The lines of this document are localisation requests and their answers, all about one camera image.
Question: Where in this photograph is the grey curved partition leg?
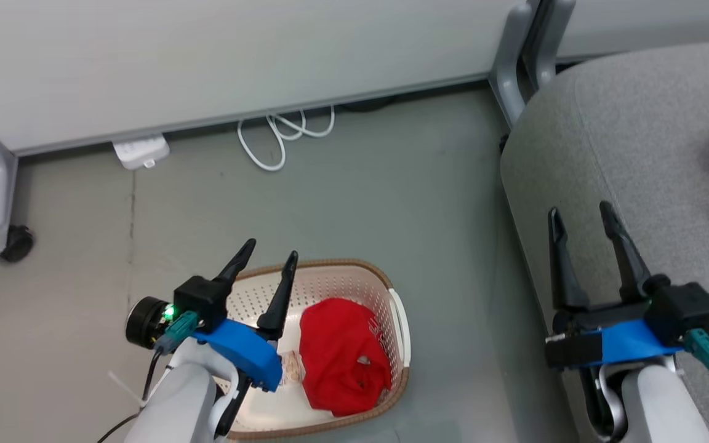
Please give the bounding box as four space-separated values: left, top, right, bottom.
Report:
524 0 577 91
488 0 543 128

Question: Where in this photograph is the coiled white power cable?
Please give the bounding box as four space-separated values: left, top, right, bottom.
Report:
236 105 336 172

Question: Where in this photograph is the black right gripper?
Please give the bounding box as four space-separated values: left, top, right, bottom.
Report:
543 201 653 372

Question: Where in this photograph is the white power strip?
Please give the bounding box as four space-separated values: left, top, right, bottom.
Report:
112 134 171 171

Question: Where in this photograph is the narrow white partition panel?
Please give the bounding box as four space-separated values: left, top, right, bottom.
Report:
555 0 709 63

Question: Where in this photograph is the small beige toy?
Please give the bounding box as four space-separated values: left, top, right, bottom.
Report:
279 349 304 386

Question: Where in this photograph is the black caster wheel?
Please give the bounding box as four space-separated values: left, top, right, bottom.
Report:
0 224 36 264

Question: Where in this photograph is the plain red garment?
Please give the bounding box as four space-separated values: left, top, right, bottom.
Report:
298 297 393 418

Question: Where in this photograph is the black round left gripper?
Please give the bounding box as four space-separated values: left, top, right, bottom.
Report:
125 238 300 351

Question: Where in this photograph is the large white partition panel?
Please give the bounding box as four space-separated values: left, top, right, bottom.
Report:
0 0 540 156

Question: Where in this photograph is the beige perforated laundry basket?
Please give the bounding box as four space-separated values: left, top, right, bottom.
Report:
206 258 412 441

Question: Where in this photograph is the grey fabric sofa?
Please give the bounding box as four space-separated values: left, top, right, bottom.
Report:
500 39 709 443

